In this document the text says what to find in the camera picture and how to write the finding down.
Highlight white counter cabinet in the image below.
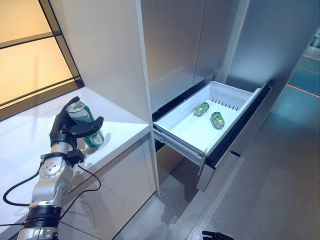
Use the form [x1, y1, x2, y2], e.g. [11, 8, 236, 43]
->
[0, 87, 161, 240]

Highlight tall green beer can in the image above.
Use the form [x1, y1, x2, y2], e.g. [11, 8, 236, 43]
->
[66, 101, 105, 148]

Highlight small green drink can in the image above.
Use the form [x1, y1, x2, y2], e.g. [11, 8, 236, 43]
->
[194, 101, 210, 117]
[210, 111, 225, 130]

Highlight silver fridge drawer front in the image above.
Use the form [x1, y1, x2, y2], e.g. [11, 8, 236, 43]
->
[196, 81, 273, 193]

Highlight white plastic drawer bin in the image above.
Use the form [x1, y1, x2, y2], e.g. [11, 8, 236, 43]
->
[152, 80, 267, 163]

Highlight silver fridge body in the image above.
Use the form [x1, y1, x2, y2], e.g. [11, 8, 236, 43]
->
[139, 0, 320, 193]

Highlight black framed lit window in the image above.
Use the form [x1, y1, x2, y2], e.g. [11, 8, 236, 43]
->
[0, 0, 85, 115]

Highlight white tall side panel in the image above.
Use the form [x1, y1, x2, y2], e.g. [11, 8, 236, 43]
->
[49, 0, 161, 195]

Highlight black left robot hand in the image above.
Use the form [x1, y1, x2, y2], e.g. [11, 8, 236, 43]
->
[49, 96, 105, 148]

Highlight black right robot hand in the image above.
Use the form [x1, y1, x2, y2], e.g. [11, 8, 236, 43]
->
[201, 230, 233, 240]

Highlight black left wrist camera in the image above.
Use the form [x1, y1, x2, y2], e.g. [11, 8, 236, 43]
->
[66, 149, 85, 168]

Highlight black left hand cable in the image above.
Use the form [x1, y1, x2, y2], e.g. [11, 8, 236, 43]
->
[2, 159, 45, 207]

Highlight black left camera cable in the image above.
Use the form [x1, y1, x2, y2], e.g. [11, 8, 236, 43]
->
[58, 162, 102, 220]

